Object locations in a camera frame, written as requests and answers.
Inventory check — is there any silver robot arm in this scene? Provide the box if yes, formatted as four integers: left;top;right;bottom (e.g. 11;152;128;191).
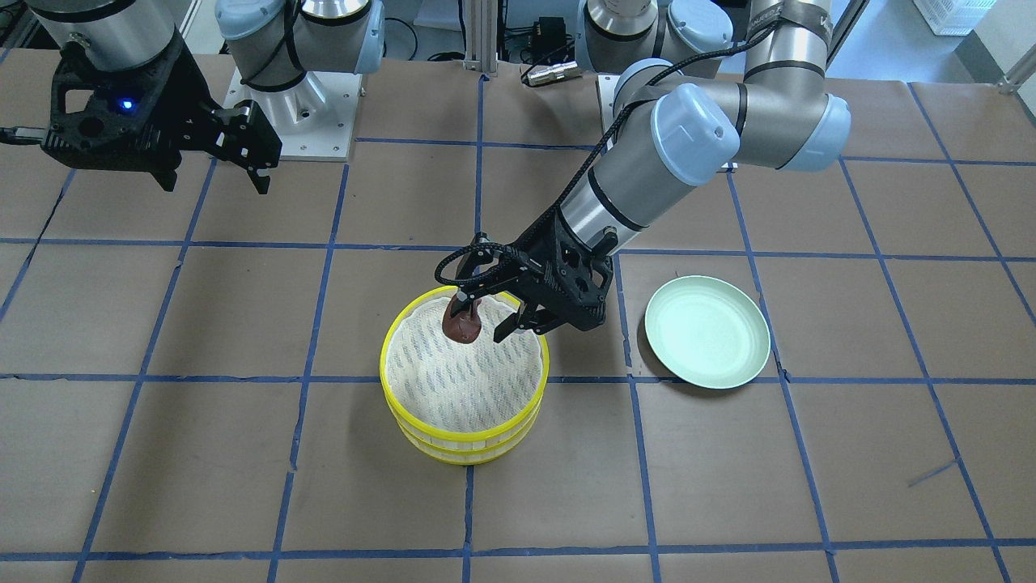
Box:
2;1;618;343
28;1;851;254

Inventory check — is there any white steamer cloth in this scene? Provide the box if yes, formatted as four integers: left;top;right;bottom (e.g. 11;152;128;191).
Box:
384;294;544;432

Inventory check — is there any brown bun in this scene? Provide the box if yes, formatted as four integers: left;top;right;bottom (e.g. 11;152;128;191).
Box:
441;296;482;344

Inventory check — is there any yellow steamer layer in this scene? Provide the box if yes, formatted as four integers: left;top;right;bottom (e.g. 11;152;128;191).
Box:
391;405;541;466
379;287;549;466

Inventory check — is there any aluminium frame post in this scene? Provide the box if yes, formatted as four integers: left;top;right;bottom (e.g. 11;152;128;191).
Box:
461;1;500;78

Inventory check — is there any light green plate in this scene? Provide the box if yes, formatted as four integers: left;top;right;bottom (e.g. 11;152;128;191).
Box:
643;275;772;389

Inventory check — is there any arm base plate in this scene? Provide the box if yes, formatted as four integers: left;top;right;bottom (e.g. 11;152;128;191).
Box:
223;70;365;163
597;74;621;133

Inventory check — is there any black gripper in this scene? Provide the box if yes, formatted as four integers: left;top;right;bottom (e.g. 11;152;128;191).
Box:
450;211;614;343
40;32;282;195

